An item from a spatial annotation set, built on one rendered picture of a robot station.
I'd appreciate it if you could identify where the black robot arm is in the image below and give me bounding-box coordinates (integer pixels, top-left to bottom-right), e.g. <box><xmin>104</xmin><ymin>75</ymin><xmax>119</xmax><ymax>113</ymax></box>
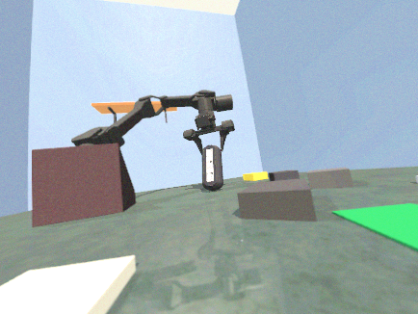
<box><xmin>71</xmin><ymin>90</ymin><xmax>233</xmax><ymax>147</ymax></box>

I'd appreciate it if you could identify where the yellow rectangular block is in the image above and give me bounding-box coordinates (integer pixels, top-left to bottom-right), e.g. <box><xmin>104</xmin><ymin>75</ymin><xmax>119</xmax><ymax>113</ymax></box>
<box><xmin>243</xmin><ymin>172</ymin><xmax>268</xmax><ymax>181</ymax></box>

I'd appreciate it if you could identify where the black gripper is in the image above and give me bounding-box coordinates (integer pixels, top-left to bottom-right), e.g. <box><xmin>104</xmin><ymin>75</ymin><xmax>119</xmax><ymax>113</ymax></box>
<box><xmin>183</xmin><ymin>110</ymin><xmax>235</xmax><ymax>155</ymax></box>

